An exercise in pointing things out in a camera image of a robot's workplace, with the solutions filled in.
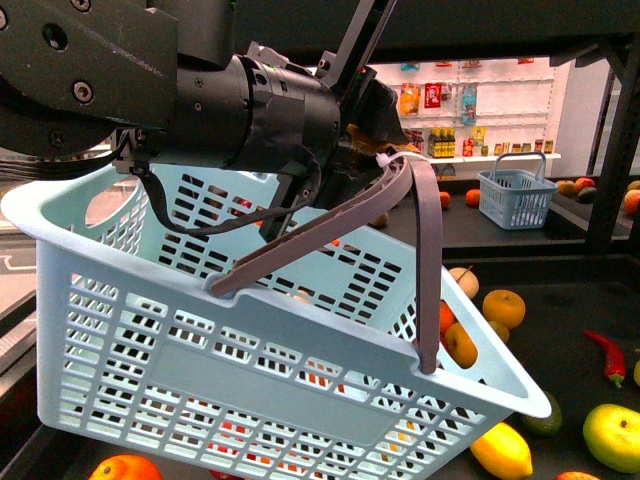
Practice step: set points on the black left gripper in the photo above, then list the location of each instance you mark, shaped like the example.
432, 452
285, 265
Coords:
364, 102

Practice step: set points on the green apple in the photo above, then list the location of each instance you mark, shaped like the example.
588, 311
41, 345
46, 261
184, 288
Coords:
611, 434

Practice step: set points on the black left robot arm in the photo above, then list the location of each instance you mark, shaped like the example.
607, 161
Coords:
85, 84

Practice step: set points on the white zip tie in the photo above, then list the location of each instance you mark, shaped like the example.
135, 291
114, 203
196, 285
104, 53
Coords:
390, 160

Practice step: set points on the grey basket handle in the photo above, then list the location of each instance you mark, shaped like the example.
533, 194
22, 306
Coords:
409, 191

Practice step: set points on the light blue shopping basket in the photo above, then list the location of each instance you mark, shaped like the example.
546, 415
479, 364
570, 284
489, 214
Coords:
311, 372

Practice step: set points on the cream pear with stem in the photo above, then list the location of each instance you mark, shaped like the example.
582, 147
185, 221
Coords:
466, 279

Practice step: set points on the green avocado front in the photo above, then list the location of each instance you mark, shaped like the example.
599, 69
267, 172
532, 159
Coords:
544, 427

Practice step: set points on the red chili pepper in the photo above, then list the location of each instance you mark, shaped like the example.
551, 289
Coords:
614, 366

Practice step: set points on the golden apple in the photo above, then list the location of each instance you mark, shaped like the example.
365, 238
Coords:
505, 307

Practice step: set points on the black shelf post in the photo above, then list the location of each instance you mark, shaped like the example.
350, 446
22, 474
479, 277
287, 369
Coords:
621, 147

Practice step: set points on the red apple front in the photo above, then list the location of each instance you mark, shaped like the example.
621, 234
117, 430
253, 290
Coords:
576, 475

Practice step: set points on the yellow orange apple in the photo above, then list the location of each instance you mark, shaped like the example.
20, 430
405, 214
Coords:
460, 346

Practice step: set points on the small blue basket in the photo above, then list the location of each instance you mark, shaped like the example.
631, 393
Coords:
516, 199

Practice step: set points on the orange tangerine front left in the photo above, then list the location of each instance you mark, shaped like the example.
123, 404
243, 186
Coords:
126, 467

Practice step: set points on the yellow lemon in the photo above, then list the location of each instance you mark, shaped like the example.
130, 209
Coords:
503, 453

